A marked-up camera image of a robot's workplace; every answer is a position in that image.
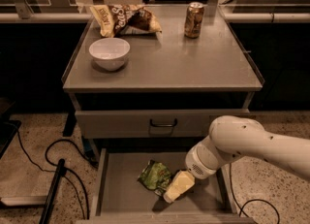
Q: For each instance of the black bar on floor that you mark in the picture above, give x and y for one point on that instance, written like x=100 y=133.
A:
x=52 y=192

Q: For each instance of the green jalapeno chip bag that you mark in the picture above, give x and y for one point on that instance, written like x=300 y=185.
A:
x=156 y=177

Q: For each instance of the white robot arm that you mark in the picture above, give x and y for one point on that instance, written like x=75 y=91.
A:
x=230 y=138

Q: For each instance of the gold soda can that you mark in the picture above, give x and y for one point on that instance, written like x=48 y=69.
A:
x=193 y=21

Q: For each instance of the black top drawer handle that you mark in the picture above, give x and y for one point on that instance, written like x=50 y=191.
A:
x=164 y=124

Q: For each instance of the grey top drawer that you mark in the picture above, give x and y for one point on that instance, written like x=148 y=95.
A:
x=148 y=123

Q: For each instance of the grey drawer cabinet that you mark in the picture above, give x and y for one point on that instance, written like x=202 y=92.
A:
x=165 y=71

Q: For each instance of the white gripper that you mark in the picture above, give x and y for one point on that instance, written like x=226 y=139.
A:
x=196 y=166

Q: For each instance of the brown sea salt chip bag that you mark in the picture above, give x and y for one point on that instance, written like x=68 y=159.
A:
x=118 y=19

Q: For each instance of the white ceramic bowl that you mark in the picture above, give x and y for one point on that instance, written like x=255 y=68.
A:
x=110 y=53

